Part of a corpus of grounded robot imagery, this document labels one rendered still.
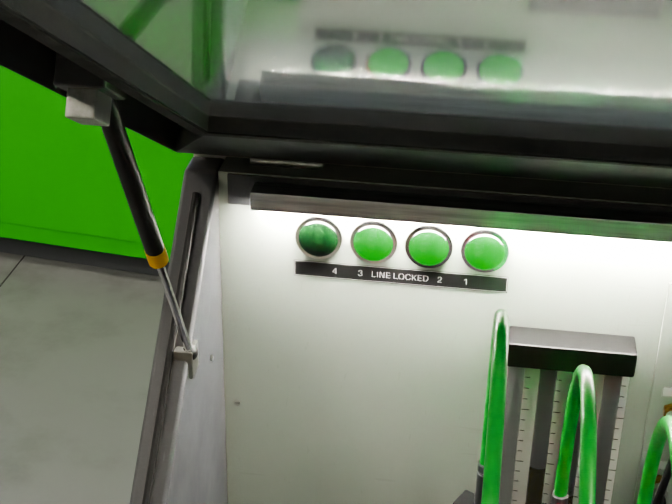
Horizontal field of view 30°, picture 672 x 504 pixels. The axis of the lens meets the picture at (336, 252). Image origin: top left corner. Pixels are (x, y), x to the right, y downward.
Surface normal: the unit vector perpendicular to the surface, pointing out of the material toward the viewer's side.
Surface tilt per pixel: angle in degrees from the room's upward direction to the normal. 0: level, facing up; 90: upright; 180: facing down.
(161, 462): 43
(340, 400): 90
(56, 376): 0
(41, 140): 90
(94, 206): 90
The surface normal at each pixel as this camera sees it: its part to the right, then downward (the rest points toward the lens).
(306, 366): -0.14, 0.47
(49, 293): 0.02, -0.88
